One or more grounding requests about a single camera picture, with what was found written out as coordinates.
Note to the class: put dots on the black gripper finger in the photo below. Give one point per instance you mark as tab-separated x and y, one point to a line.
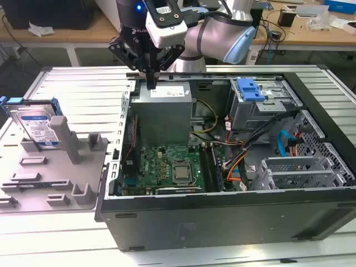
173	54
122	50

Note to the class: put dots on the hard disk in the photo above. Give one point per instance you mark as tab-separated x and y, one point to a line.
33	125

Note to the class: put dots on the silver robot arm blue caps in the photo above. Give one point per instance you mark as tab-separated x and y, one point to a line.
214	33

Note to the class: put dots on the grey metal disk bay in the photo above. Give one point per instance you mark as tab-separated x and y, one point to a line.
335	180

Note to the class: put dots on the white foam box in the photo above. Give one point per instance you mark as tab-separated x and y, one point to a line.
107	14

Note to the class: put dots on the grey power supply unit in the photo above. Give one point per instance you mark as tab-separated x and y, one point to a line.
161	116

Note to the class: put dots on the white label tag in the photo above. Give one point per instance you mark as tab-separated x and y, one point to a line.
253	57

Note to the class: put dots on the large black box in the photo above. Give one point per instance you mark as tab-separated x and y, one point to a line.
50	14

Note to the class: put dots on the blue plastic drive latch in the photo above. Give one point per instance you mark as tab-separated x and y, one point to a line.
249	90

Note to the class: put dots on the crumpled plastic bag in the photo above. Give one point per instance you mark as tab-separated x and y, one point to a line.
40	29

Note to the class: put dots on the black computer tower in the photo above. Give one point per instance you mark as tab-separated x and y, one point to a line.
257	22

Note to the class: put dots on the grey metal drive cage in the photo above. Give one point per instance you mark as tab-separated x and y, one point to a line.
250	116

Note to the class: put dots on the small black adapter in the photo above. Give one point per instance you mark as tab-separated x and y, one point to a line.
276	34

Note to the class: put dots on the green motherboard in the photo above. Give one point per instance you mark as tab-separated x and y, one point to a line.
155	167

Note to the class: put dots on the black RAM slot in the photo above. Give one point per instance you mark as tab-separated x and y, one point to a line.
204	167

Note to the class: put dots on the small black box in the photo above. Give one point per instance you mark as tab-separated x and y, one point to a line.
286	18

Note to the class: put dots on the silver CPU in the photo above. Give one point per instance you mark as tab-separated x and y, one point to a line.
182	172

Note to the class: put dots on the CPU socket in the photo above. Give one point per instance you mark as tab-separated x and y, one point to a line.
182	184

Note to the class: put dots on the black graphics card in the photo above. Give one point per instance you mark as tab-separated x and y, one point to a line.
178	190

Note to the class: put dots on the grey parts rack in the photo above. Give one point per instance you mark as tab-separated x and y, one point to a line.
55	172

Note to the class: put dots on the flat grey box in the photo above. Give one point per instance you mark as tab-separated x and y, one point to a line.
311	10

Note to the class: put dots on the clear plastic bags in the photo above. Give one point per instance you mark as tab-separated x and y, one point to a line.
325	20

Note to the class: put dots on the blue cardboard box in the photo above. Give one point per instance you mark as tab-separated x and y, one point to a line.
339	5

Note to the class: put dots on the black PC case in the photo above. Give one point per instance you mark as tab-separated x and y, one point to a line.
222	222

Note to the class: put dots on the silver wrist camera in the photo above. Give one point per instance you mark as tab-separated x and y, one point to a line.
167	30

